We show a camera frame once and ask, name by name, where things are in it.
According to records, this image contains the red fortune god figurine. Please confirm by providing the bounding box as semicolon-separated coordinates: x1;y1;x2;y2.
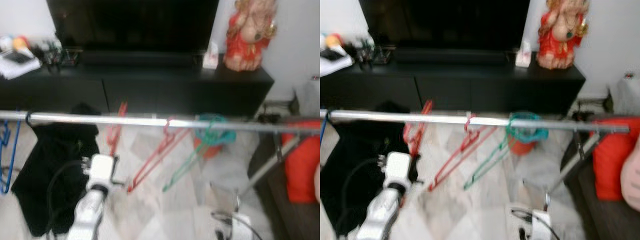
223;0;278;72
536;0;591;71

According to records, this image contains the teal bin liner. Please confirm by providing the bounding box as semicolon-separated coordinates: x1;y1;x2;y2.
194;114;237;147
505;111;549;144

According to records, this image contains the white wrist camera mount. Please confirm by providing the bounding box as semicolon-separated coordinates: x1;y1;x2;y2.
520;207;556;240
214;212;253;240
81;153;120;190
381;151;415;190

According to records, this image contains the black TV console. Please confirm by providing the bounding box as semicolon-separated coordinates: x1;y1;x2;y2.
320;60;587;117
0;62;275;121

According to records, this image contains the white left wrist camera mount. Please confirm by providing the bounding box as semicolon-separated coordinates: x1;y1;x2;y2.
381;151;415;190
81;153;120;190

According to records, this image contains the black printed t-shirt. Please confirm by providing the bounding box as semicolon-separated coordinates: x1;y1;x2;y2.
320;100;416;236
11;102;101;238

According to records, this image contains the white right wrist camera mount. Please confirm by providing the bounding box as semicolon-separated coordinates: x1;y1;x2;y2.
520;207;556;240
214;212;253;240

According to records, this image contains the green plastic hanger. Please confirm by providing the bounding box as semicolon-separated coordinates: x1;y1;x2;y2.
162;116;236;193
462;112;546;192

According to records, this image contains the black wallet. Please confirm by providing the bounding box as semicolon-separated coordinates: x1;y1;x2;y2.
7;51;31;65

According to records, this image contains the red cushion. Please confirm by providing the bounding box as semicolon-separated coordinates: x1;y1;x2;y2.
281;120;321;204
592;117;640;202

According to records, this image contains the blue plastic hanger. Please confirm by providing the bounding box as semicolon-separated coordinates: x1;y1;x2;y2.
320;112;333;148
0;112;23;196

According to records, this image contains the silver clothes rack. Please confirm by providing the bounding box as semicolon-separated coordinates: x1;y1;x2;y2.
0;110;321;213
320;109;632;211

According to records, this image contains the black desk tray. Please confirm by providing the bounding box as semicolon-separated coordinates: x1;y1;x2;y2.
42;42;81;68
352;40;393;65

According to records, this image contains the black television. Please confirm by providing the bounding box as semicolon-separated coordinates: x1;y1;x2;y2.
46;0;221;53
359;0;531;51

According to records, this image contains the dark brown sofa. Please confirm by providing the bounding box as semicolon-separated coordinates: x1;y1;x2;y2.
560;132;640;240
247;135;321;240

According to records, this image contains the red plastic hanger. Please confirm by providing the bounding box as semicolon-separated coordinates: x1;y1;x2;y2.
105;101;128;158
427;114;501;193
126;117;193;194
402;99;433;158

